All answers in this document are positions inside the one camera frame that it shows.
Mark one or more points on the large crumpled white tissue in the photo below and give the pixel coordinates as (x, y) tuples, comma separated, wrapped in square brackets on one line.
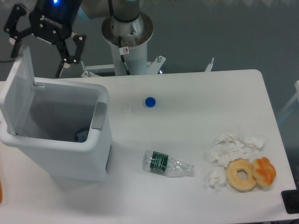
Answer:
[(230, 146)]

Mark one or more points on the clear green-label plastic bottle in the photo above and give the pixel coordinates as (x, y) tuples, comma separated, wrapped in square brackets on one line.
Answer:
[(163, 164)]

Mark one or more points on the white trash can body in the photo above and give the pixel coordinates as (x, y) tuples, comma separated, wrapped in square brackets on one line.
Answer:
[(59, 109)]

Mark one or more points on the small crumpled white tissue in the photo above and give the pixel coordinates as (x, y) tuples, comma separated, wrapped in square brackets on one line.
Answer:
[(218, 179)]

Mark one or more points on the black device at corner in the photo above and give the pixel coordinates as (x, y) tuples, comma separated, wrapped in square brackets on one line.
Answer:
[(291, 201)]

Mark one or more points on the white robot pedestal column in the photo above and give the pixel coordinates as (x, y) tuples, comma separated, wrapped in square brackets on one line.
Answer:
[(128, 42)]

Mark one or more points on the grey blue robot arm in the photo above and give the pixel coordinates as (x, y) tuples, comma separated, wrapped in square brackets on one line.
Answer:
[(71, 49)]

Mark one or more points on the blue bottle cap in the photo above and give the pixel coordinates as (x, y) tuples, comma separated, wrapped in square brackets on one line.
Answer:
[(150, 102)]

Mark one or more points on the white frame at right edge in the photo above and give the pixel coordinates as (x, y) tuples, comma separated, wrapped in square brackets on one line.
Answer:
[(289, 107)]

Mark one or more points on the orange twisted bread roll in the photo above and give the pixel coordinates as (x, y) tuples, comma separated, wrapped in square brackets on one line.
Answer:
[(263, 171)]

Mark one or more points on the white metal base frame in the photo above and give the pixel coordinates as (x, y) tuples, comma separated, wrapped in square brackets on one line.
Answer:
[(154, 67)]

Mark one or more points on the bottle inside trash can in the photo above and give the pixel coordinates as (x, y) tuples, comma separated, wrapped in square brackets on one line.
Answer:
[(81, 135)]

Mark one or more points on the plain ring donut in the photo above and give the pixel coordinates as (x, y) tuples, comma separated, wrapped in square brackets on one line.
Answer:
[(239, 175)]

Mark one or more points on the white trash can lid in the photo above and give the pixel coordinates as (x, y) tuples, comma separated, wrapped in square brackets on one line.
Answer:
[(18, 92)]

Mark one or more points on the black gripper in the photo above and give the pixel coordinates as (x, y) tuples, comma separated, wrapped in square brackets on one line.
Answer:
[(53, 21)]

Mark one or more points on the white bottle cap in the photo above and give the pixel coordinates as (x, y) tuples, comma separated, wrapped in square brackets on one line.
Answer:
[(127, 109)]

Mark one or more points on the orange object at left edge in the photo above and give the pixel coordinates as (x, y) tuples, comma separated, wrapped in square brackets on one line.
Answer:
[(1, 191)]

